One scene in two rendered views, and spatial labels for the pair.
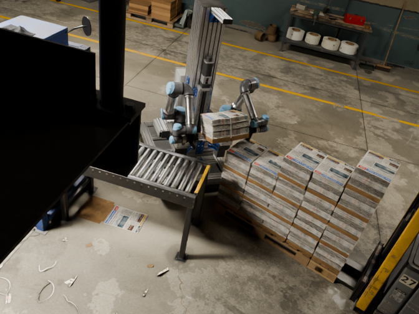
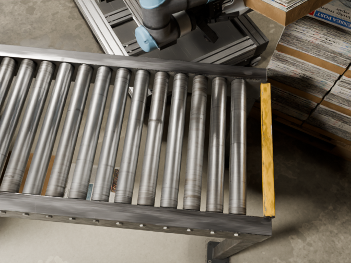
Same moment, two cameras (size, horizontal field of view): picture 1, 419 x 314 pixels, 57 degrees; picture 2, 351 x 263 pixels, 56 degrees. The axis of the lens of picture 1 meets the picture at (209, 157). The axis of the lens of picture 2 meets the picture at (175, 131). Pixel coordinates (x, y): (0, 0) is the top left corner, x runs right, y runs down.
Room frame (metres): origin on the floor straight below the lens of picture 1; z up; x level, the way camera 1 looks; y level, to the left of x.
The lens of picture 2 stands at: (2.34, 0.34, 1.72)
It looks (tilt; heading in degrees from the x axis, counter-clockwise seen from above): 65 degrees down; 353
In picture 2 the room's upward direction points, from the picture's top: 4 degrees clockwise
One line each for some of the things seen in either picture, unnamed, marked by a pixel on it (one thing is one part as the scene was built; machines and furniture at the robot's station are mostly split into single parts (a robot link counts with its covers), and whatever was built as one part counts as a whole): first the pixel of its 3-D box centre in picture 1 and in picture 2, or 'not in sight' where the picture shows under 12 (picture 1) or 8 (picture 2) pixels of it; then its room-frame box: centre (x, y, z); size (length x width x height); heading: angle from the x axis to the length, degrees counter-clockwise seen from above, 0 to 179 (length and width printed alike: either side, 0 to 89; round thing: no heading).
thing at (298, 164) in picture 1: (302, 165); not in sight; (3.04, -0.88, 0.95); 0.38 x 0.29 x 0.23; 150
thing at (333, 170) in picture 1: (335, 169); not in sight; (2.89, -1.12, 1.06); 0.37 x 0.28 x 0.01; 152
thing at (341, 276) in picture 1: (307, 257); not in sight; (2.74, -1.18, 0.05); 1.05 x 0.10 x 0.04; 61
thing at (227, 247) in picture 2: (185, 232); (230, 245); (2.48, 0.08, 0.34); 0.06 x 0.06 x 0.68; 82
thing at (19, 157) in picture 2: not in sight; (30, 123); (2.83, 0.74, 0.77); 0.47 x 0.05 x 0.05; 172
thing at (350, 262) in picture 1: (316, 244); not in sight; (2.95, -1.29, 0.05); 1.05 x 0.10 x 0.04; 61
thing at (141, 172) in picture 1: (146, 164); (92, 129); (2.80, 0.55, 0.77); 0.47 x 0.05 x 0.05; 172
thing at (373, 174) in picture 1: (350, 219); not in sight; (2.76, -1.39, 0.65); 0.39 x 0.30 x 1.29; 151
